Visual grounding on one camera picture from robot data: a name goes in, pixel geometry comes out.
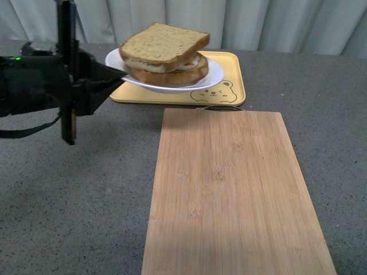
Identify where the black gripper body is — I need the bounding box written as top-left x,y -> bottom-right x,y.
1,1 -> 95,145

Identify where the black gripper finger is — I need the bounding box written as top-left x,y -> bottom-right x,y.
93,58 -> 128,79
83,78 -> 124,111

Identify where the white round plate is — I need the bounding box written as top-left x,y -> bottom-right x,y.
104,49 -> 224,94

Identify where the bread slice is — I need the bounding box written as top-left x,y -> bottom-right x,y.
119,23 -> 210,73
130,53 -> 209,86

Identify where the fake fried egg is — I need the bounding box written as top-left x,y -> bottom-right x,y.
177,54 -> 201,70

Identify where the yellow bear tray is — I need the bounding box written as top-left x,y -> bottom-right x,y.
110,51 -> 246,106

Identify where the bamboo cutting board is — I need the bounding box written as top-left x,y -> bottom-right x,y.
142,108 -> 336,274

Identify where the grey curtain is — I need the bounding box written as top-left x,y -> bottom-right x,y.
0,0 -> 367,60

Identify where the black cable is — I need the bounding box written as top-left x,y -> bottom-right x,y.
0,114 -> 63,139

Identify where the metal cutting board handle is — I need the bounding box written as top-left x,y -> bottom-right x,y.
196,105 -> 243,112

